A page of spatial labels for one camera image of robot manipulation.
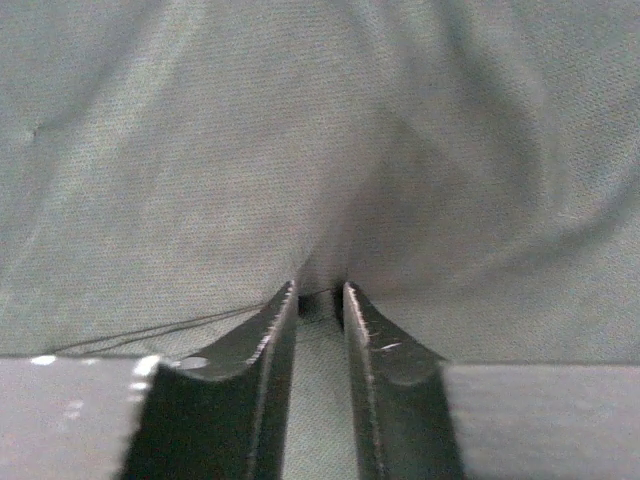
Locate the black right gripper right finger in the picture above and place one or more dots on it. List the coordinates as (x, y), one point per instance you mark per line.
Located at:
(402, 425)

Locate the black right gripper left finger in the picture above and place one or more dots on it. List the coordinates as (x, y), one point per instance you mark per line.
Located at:
(228, 418)

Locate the black t-shirt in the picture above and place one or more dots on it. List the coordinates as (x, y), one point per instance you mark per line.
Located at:
(473, 165)

